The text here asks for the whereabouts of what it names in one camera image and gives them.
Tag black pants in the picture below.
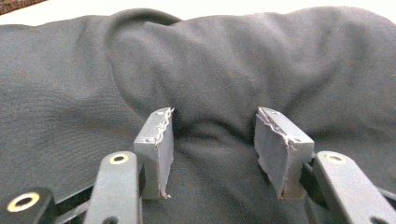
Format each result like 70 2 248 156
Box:
0 5 396 224

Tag brown wicker basket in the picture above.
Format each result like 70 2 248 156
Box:
0 0 49 17

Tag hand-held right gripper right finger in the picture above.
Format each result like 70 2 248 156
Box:
253 106 316 200

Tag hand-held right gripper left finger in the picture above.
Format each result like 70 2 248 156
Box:
134 106 176 200

